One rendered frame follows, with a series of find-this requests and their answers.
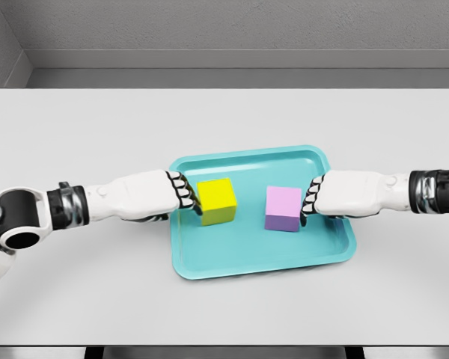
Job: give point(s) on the yellow cube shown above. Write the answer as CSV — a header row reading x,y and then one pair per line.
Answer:
x,y
217,198

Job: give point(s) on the teal plastic tray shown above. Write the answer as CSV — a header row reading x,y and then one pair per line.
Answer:
x,y
262,254

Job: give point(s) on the pink cube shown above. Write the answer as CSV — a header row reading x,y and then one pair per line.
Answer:
x,y
283,207

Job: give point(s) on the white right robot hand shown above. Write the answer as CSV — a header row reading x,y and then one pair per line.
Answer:
x,y
344,194

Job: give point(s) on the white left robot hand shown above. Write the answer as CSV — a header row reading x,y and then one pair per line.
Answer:
x,y
149,194

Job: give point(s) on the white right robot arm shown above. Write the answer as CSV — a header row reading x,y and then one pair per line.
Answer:
x,y
419,191

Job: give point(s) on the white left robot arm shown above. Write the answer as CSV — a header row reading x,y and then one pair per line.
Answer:
x,y
63,205

